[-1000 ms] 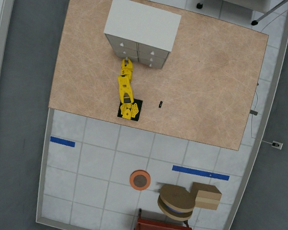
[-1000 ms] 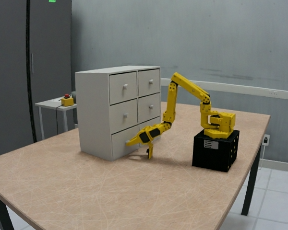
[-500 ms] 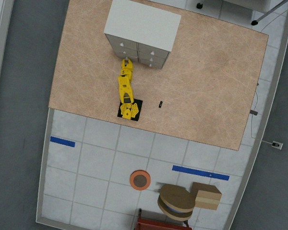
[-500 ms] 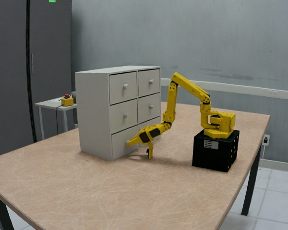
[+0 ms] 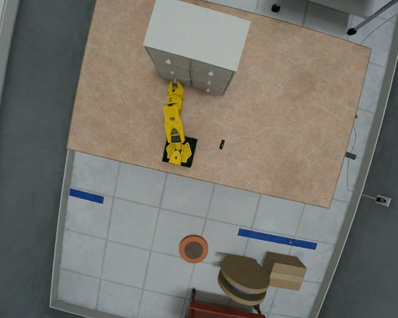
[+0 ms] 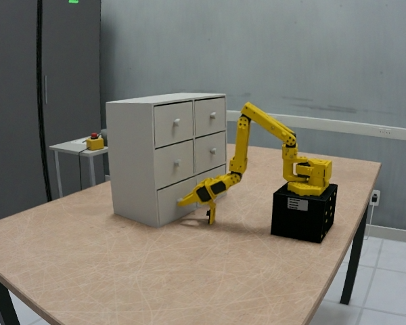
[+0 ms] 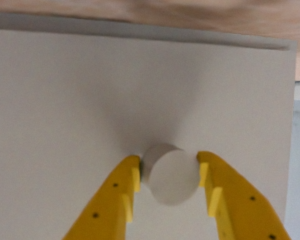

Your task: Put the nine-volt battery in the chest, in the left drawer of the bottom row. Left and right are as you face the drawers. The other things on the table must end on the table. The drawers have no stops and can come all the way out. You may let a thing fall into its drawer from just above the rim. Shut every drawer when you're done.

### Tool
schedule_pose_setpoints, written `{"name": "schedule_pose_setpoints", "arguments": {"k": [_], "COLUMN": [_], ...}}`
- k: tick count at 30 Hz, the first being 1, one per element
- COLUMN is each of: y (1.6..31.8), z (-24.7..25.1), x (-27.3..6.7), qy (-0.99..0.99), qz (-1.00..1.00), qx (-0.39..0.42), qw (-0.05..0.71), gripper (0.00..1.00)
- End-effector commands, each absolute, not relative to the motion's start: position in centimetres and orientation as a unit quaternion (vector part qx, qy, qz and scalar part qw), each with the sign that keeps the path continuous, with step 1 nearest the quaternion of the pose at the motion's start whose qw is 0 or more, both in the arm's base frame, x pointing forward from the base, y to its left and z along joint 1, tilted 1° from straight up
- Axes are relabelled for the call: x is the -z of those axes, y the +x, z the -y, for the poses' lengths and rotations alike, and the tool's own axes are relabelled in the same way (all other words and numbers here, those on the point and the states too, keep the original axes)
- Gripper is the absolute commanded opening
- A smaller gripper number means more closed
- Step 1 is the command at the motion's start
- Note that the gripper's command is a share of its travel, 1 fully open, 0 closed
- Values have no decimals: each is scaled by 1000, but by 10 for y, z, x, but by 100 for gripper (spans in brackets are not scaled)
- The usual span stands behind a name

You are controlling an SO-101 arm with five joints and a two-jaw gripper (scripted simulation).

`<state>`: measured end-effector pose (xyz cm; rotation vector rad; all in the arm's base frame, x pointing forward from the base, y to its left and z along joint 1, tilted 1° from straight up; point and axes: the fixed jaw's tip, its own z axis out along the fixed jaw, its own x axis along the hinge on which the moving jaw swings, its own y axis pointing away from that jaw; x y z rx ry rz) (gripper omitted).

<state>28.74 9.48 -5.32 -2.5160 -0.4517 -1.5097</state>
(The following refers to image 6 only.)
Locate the grey chest of drawers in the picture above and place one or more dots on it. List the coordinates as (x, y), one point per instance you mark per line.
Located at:
(131, 155)

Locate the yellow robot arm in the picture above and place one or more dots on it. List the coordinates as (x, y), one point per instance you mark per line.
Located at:
(310, 171)

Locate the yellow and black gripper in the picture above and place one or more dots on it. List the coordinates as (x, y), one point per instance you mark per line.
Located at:
(202, 194)

